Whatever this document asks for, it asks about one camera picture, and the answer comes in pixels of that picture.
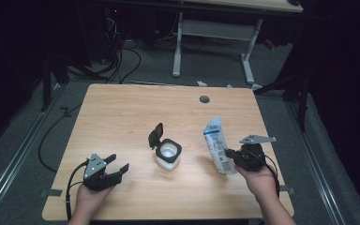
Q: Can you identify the black floor cable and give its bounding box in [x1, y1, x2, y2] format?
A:
[37, 104, 83, 174]

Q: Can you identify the black metal stand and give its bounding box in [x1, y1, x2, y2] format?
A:
[252, 71, 310, 132]
[40, 52, 70, 113]

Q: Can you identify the metal floor rail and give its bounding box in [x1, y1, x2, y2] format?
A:
[282, 93, 348, 225]
[0, 83, 64, 218]

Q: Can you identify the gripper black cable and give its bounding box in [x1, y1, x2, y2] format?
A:
[262, 154, 281, 199]
[64, 159, 91, 223]

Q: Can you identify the glass jar with black lid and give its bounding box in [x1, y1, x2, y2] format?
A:
[148, 122, 183, 172]

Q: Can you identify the white-legged desk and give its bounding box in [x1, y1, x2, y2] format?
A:
[172, 0, 304, 85]

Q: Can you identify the white plastic bag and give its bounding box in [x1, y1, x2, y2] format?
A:
[202, 117, 238, 175]

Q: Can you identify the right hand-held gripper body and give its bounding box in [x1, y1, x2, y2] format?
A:
[231, 134, 278, 173]

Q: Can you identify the small red object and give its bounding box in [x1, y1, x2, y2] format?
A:
[263, 38, 276, 51]

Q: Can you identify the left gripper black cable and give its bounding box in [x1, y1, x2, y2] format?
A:
[64, 159, 91, 223]

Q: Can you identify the person's right hand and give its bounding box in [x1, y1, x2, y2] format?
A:
[234, 164, 281, 204]

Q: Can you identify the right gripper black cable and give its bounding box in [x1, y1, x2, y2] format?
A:
[262, 154, 281, 199]

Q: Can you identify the person's left hand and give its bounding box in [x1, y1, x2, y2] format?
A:
[74, 183, 115, 220]

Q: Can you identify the bundle of black cables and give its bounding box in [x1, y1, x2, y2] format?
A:
[68, 40, 143, 84]

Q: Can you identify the grey tape strip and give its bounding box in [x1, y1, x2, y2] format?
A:
[279, 186, 296, 196]
[40, 188, 64, 199]

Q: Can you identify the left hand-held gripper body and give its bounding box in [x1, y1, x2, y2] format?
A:
[82, 153, 123, 192]

